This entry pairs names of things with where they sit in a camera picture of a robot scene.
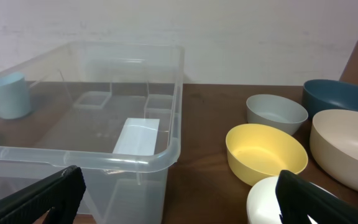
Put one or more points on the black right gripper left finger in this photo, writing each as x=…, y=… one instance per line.
x=57, y=196

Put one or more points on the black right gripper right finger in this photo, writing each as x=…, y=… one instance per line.
x=301, y=202

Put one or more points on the white small bowl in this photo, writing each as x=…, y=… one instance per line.
x=262, y=204

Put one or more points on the yellow small bowl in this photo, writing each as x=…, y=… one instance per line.
x=257, y=151

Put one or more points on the beige large bowl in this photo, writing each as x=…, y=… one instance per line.
x=334, y=144

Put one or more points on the grey small bowl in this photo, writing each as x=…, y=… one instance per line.
x=276, y=111

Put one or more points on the dark blue large bowl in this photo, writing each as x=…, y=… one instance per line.
x=320, y=94

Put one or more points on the white label in bin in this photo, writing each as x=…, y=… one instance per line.
x=138, y=137

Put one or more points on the clear plastic storage bin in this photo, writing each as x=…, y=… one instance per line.
x=81, y=95

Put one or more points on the light blue plastic cup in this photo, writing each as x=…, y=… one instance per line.
x=14, y=96

